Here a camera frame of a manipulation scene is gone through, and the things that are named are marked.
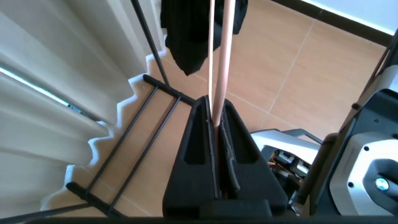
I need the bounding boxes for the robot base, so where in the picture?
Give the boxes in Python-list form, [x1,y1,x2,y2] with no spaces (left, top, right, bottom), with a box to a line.
[250,27,398,218]

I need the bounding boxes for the beige curtain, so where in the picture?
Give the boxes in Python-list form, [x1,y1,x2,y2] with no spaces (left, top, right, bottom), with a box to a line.
[0,0,167,218]

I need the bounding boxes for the black shorts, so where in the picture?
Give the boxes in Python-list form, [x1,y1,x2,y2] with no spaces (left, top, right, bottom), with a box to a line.
[160,0,249,77]

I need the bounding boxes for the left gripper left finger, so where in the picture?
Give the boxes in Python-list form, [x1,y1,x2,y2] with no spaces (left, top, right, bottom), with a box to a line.
[162,95,220,218]

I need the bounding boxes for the pink clothes hanger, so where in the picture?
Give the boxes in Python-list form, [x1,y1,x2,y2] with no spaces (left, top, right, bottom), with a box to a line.
[207,0,237,128]

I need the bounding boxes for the black clothes rack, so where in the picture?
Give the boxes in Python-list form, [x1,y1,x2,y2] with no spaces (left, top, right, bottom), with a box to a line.
[0,0,197,224]

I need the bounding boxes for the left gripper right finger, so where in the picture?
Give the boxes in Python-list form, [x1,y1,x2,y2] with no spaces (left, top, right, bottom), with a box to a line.
[219,98,289,216]

